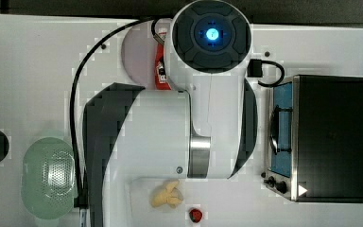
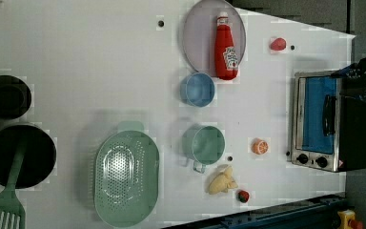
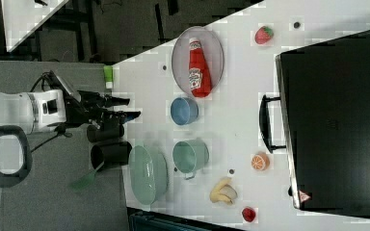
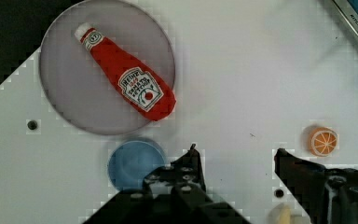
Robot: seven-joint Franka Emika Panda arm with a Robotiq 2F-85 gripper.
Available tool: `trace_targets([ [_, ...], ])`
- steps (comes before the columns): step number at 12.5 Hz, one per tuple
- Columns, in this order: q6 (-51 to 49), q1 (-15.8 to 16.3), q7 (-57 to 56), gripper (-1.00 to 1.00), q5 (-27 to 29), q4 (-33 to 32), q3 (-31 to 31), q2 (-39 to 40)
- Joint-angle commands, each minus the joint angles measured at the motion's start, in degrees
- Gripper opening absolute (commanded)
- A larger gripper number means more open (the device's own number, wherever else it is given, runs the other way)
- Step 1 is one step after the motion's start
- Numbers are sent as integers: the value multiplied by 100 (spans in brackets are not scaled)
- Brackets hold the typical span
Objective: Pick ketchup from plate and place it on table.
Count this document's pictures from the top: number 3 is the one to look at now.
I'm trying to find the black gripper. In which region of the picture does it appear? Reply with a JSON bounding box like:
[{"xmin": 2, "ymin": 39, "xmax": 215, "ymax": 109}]
[{"xmin": 65, "ymin": 90, "xmax": 141, "ymax": 128}]

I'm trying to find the red ketchup bottle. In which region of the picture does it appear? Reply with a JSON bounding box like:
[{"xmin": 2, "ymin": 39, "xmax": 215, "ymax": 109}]
[{"xmin": 188, "ymin": 38, "xmax": 212, "ymax": 98}]

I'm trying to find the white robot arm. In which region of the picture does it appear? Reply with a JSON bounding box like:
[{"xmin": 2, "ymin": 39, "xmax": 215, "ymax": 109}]
[{"xmin": 0, "ymin": 90, "xmax": 140, "ymax": 188}]

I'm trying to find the grey round plate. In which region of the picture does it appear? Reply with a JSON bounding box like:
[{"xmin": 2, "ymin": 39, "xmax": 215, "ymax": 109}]
[{"xmin": 171, "ymin": 26, "xmax": 225, "ymax": 96}]

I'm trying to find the green white bottle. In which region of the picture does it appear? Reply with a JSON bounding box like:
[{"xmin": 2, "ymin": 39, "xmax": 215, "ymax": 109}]
[{"xmin": 103, "ymin": 65, "xmax": 114, "ymax": 89}]

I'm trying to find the black cylinder holder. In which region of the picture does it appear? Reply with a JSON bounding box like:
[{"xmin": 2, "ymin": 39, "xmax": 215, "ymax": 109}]
[{"xmin": 91, "ymin": 141, "xmax": 132, "ymax": 171}]

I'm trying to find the blue bowl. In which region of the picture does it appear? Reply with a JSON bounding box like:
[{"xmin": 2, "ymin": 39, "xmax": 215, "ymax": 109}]
[{"xmin": 171, "ymin": 97, "xmax": 198, "ymax": 126}]

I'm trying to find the green colander basket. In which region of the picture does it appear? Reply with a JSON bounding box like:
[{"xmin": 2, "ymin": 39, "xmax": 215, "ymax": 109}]
[{"xmin": 128, "ymin": 145, "xmax": 168, "ymax": 205}]

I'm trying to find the green spatula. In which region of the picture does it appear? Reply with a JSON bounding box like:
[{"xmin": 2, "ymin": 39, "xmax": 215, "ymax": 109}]
[{"xmin": 69, "ymin": 163, "xmax": 104, "ymax": 191}]

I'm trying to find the green mug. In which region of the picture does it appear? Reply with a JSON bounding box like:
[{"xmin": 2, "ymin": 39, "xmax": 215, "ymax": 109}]
[{"xmin": 172, "ymin": 139, "xmax": 209, "ymax": 180}]

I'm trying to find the toy banana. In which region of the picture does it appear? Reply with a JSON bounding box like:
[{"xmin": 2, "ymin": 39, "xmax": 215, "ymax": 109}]
[{"xmin": 209, "ymin": 177, "xmax": 237, "ymax": 205}]

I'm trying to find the toy orange slice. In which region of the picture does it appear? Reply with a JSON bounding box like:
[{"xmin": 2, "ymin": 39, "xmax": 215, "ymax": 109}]
[{"xmin": 251, "ymin": 152, "xmax": 270, "ymax": 171}]

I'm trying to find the toy strawberry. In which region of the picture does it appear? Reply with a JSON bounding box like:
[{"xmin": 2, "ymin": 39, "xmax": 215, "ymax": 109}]
[{"xmin": 254, "ymin": 26, "xmax": 274, "ymax": 44}]

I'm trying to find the small red toy fruit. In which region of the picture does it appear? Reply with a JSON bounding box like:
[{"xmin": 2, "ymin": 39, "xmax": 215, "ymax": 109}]
[{"xmin": 242, "ymin": 207, "xmax": 256, "ymax": 222}]

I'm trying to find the black toaster oven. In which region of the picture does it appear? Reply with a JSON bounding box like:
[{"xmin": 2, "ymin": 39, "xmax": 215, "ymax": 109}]
[{"xmin": 275, "ymin": 30, "xmax": 370, "ymax": 218}]

